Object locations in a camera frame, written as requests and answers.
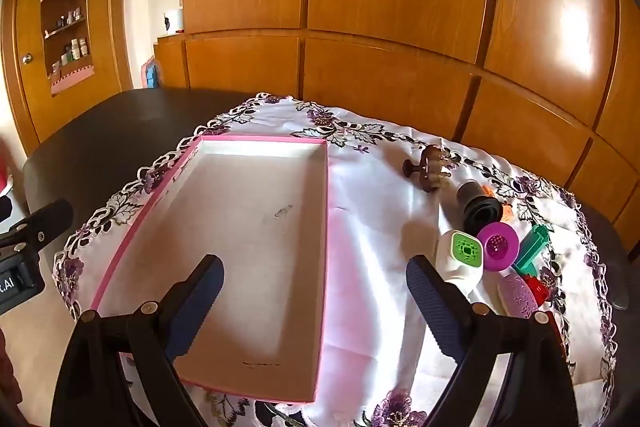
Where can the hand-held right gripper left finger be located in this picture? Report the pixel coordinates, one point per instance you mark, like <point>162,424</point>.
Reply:
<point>200,302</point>

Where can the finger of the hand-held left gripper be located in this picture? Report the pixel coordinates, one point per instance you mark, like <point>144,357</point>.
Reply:
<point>50,217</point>

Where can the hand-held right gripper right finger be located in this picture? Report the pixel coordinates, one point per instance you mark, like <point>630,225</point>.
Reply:
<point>435,307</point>

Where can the white green thermometer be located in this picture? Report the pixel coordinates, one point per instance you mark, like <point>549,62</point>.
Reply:
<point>457,267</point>

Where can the pink cardboard box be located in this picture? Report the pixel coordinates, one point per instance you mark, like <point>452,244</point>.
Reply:
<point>240,232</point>

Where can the magenta plastic strainer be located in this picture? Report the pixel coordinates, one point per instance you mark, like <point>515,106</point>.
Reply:
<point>497,247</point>

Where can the orange linked cubes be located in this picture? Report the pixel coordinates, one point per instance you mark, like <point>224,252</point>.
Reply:
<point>507,213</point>

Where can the red lipstick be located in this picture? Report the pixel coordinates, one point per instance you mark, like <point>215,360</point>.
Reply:
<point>557,332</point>

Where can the red and white object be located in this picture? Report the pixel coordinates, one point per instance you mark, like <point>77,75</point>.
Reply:
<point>4,172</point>

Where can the lilac plastic brush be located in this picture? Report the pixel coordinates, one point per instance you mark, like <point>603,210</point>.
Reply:
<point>517,297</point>

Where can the white floral embroidered tablecloth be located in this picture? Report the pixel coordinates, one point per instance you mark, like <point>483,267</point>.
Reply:
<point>380,227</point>

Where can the red plastic block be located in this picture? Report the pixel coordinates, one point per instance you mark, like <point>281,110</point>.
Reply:
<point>537,289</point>

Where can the black cylindrical cup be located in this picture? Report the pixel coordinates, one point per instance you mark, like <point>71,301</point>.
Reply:
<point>480,207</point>

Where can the teal plastic piece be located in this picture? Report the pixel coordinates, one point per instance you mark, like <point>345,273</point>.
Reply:
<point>530,252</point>

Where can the pink shelf trim cloth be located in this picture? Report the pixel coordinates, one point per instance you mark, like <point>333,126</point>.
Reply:
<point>70,79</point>

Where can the round metal door knob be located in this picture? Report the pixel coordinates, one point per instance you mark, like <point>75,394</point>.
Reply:
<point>27,58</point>

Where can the white pill bottle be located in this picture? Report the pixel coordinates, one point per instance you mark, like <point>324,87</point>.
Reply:
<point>75,49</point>

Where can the pink and blue object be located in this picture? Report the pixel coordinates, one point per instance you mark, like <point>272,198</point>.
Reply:
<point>152,74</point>

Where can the wooden cabinet with shelf niche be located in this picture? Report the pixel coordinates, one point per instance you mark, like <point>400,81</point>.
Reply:
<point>110,7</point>

